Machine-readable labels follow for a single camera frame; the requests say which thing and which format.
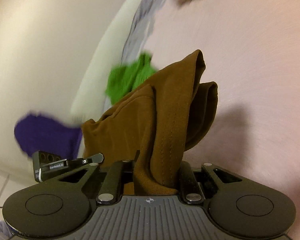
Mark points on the brown long-sleeve cardigan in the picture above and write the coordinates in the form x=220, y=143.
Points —
x=155, y=124

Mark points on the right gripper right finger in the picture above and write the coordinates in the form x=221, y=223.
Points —
x=236, y=206

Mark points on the striped grey pink bedspread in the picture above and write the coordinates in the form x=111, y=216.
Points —
x=251, y=50

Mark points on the green crumpled garment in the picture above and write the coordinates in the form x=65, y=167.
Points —
x=125, y=78

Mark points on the purple garment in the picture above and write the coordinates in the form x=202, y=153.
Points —
x=36, y=132

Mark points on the white padded headboard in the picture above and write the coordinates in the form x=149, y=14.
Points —
x=90, y=98

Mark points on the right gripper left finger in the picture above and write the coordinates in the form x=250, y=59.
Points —
x=61, y=205

